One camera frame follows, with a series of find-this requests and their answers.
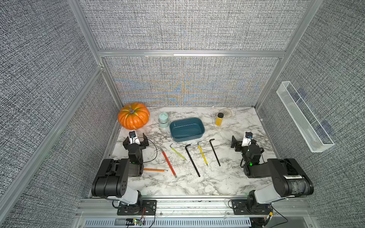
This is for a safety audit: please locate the small black hex key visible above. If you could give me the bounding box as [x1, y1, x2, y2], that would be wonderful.
[209, 138, 221, 167]

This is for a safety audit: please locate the lime green hex key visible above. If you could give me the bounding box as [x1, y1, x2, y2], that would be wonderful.
[169, 143, 186, 160]

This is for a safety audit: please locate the yellow handled hex key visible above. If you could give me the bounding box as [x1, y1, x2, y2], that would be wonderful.
[197, 141, 209, 166]

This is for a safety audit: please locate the large black hex key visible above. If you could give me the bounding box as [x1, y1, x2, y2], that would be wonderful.
[185, 144, 200, 177]

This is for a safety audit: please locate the red handled hex key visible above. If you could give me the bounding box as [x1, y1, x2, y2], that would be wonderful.
[156, 148, 177, 178]

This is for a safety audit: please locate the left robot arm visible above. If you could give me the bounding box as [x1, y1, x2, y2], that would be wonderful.
[91, 131, 149, 207]

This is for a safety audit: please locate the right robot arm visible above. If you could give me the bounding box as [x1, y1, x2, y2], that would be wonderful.
[231, 132, 314, 208]

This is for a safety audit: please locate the teal plastic storage box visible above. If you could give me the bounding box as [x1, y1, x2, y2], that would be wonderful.
[169, 117, 205, 143]

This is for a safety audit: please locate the mint green lidded jar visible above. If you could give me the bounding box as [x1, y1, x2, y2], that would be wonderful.
[158, 112, 170, 128]

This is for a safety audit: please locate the orange decorative pumpkin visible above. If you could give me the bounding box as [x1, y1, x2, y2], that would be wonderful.
[117, 103, 150, 130]

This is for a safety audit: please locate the yellow bottle black cap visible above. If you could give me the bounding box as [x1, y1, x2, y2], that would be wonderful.
[215, 113, 224, 126]

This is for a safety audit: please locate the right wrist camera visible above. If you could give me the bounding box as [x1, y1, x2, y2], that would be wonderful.
[241, 132, 253, 147]

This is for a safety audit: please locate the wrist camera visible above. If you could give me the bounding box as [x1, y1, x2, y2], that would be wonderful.
[129, 131, 140, 144]
[241, 132, 253, 147]

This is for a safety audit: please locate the left camera black cable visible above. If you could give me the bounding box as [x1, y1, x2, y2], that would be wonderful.
[139, 137, 158, 163]

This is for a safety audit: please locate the camera black cable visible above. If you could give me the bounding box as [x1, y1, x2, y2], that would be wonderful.
[250, 142, 266, 164]
[139, 137, 158, 163]

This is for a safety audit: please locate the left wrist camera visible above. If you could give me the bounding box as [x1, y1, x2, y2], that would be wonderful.
[129, 131, 140, 144]

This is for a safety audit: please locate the right camera black cable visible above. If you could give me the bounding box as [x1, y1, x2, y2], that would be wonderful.
[250, 142, 266, 164]

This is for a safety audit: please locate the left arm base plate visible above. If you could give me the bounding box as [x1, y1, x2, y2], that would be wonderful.
[117, 200, 157, 216]

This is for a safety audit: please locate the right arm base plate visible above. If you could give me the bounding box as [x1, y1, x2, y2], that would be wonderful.
[229, 199, 272, 216]

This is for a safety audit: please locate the aluminium front rail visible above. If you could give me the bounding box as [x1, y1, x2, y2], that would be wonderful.
[75, 196, 315, 218]

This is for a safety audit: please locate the clear acrylic wall shelf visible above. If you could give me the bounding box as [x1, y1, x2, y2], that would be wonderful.
[276, 81, 335, 153]

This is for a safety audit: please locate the white slotted cable duct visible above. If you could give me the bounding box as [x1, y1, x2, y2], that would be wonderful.
[82, 217, 252, 228]

